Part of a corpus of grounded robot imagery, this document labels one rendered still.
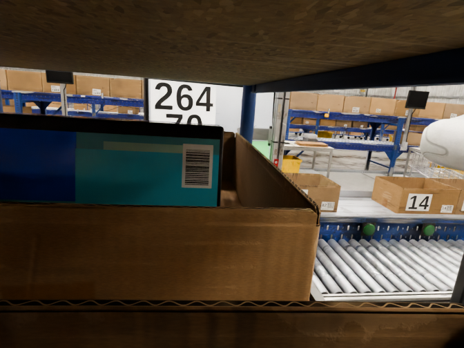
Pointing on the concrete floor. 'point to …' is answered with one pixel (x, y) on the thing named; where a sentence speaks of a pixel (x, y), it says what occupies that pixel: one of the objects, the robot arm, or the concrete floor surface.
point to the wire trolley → (433, 170)
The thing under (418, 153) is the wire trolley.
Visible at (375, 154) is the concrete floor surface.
